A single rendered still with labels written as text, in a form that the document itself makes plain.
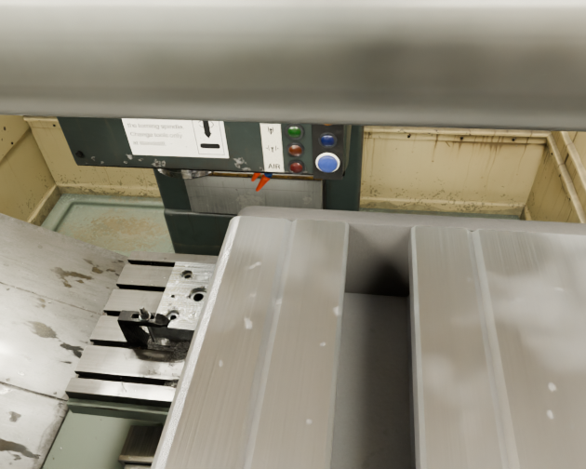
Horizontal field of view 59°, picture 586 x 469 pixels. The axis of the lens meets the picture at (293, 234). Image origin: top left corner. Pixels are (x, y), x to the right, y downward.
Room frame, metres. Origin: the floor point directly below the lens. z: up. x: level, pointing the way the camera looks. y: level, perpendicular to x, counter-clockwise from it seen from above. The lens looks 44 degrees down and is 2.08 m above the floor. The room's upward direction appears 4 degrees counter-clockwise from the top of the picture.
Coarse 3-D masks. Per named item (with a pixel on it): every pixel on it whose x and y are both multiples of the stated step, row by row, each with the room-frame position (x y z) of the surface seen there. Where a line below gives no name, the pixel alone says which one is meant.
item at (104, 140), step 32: (64, 128) 0.70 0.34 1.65; (96, 128) 0.69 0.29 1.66; (224, 128) 0.66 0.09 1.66; (256, 128) 0.65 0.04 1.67; (96, 160) 0.70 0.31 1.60; (128, 160) 0.69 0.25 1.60; (160, 160) 0.68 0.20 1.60; (192, 160) 0.67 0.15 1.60; (224, 160) 0.66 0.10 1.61; (256, 160) 0.65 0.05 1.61; (288, 160) 0.64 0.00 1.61
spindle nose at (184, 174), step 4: (164, 172) 0.82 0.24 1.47; (168, 172) 0.82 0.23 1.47; (172, 172) 0.81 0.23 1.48; (176, 172) 0.81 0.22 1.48; (180, 172) 0.81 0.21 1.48; (184, 172) 0.80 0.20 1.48; (188, 172) 0.80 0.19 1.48; (192, 172) 0.81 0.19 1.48; (196, 172) 0.81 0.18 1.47; (200, 172) 0.81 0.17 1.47; (204, 172) 0.81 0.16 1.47; (208, 172) 0.82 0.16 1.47; (212, 172) 0.82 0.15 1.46; (168, 176) 0.82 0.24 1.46; (172, 176) 0.81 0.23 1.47; (176, 176) 0.81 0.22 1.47; (180, 176) 0.81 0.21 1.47; (184, 176) 0.81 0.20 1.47; (188, 176) 0.81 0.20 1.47; (192, 176) 0.81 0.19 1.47; (196, 176) 0.81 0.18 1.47; (200, 176) 0.81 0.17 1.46
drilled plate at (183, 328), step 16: (176, 272) 1.00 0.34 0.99; (192, 272) 0.99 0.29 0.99; (176, 288) 0.93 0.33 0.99; (160, 304) 0.88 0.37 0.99; (176, 304) 0.88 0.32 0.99; (192, 304) 0.87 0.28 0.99; (176, 320) 0.82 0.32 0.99; (192, 320) 0.82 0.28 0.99; (160, 336) 0.81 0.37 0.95; (176, 336) 0.80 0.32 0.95; (192, 336) 0.79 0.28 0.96
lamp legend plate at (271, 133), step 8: (264, 128) 0.65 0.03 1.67; (272, 128) 0.64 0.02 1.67; (280, 128) 0.64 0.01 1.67; (264, 136) 0.65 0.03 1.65; (272, 136) 0.64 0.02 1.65; (280, 136) 0.64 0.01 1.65; (264, 144) 0.65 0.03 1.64; (272, 144) 0.65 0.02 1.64; (280, 144) 0.64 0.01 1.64; (264, 152) 0.65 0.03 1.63; (272, 152) 0.65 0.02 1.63; (280, 152) 0.64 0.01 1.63; (264, 160) 0.65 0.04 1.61; (272, 160) 0.65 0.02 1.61; (280, 160) 0.64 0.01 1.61; (272, 168) 0.65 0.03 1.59; (280, 168) 0.64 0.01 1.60
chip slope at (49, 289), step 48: (0, 240) 1.36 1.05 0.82; (48, 240) 1.41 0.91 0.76; (0, 288) 1.16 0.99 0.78; (48, 288) 1.20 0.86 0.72; (96, 288) 1.24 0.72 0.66; (0, 336) 0.99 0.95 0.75; (48, 336) 1.02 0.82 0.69; (0, 384) 0.84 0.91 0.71; (48, 384) 0.86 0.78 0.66; (0, 432) 0.70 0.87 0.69; (48, 432) 0.72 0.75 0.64
